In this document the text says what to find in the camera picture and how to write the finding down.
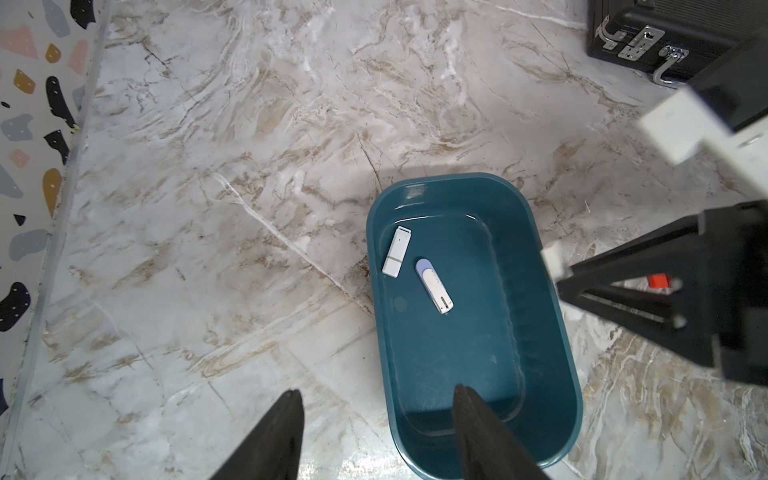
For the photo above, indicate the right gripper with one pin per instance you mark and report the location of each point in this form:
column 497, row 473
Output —
column 730, row 328

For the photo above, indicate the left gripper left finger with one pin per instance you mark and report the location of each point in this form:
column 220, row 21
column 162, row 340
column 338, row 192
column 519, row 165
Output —
column 272, row 449

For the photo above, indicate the teal plastic storage box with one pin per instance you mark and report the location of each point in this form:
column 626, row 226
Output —
column 505, row 336

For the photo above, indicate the black briefcase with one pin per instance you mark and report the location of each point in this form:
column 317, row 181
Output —
column 670, row 40

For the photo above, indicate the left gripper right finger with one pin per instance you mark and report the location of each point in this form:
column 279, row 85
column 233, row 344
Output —
column 488, row 450

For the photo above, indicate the white usb flash drive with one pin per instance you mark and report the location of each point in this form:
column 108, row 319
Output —
column 397, row 251

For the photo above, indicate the red swivel usb drive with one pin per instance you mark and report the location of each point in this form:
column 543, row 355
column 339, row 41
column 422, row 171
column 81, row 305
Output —
column 658, row 282

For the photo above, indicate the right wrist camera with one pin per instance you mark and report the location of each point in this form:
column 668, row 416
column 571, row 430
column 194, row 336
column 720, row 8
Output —
column 722, row 109

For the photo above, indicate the white blue-capped usb drive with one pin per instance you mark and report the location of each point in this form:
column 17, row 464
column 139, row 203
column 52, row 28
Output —
column 434, row 286

